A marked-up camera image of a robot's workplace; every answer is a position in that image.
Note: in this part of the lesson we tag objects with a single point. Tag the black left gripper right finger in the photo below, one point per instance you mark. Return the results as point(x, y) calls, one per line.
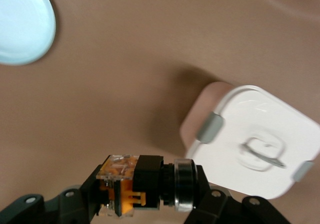
point(220, 209)

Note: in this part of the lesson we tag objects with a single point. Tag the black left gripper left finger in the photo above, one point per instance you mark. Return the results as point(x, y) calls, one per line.
point(75, 204)

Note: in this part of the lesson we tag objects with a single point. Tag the orange push-button switch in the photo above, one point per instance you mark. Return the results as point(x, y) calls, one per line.
point(147, 179)

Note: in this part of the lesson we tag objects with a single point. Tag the white lidded storage box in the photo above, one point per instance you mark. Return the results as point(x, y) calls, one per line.
point(262, 118)

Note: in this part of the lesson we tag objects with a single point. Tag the brown table cover mat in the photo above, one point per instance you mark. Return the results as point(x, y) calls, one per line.
point(125, 58)

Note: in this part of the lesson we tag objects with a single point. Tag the light blue round plate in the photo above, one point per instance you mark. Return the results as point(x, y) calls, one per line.
point(22, 23)

